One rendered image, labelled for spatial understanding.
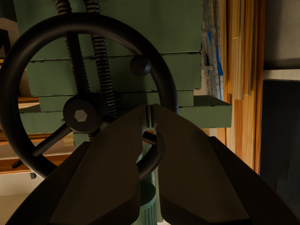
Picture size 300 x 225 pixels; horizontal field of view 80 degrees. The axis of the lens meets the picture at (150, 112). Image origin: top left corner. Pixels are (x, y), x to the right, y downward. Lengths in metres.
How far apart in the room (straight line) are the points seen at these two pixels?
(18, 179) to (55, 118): 3.48
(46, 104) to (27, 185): 3.47
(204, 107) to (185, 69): 0.11
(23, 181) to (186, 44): 3.74
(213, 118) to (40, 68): 0.45
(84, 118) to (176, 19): 0.31
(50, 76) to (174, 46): 0.32
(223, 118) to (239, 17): 1.51
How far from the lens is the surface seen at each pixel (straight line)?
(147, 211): 0.74
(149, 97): 0.46
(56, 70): 0.52
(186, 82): 0.46
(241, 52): 1.89
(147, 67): 0.21
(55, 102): 0.53
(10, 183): 4.08
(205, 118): 0.48
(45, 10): 0.54
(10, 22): 0.58
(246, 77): 1.88
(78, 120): 0.29
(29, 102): 2.84
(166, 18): 0.47
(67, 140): 0.56
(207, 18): 1.37
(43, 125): 0.56
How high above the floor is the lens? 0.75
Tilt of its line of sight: 12 degrees up
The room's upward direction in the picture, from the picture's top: 177 degrees clockwise
